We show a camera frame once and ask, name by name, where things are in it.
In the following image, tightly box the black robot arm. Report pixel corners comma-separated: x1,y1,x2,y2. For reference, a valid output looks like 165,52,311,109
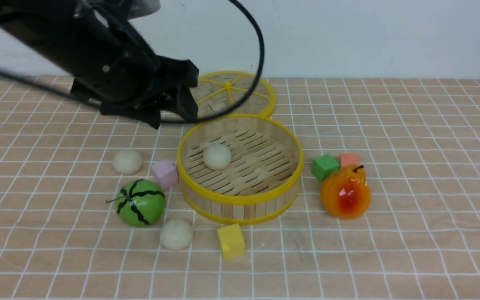
0,0,199,129

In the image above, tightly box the white bun front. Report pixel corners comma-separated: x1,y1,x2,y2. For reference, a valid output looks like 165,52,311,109
160,219,194,251

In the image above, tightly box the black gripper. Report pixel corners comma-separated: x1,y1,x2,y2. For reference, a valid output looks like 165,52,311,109
70,50,199,130

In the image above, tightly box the pink foam cube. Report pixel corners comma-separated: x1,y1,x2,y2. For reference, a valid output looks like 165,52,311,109
152,161,179,190

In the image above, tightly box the white bun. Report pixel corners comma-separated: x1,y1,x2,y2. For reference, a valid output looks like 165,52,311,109
112,149,143,175
160,219,194,251
202,143,232,170

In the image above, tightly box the green toy watermelon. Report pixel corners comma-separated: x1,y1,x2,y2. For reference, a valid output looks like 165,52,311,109
106,179,166,228

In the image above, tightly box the salmon foam cube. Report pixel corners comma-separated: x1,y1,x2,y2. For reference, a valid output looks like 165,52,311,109
340,152,361,169

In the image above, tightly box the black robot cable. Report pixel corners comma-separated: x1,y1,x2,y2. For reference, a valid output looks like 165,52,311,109
0,0,265,125

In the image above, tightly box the green foam cube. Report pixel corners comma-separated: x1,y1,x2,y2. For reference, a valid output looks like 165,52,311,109
311,154,340,183

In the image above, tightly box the yellow foam cube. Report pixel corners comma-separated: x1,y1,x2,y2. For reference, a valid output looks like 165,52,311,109
217,224,246,260

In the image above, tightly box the bamboo steamer lid yellow rim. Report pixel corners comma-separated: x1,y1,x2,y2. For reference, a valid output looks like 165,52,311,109
191,71,277,118

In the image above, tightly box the checkered orange tablecloth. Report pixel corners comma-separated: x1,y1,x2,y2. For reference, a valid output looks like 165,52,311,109
0,78,480,300

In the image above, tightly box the orange toy pear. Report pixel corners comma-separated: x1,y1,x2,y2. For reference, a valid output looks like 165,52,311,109
320,165,372,220

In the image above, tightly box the bamboo steamer tray yellow rim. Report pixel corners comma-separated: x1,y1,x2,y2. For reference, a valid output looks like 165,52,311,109
177,114,304,225

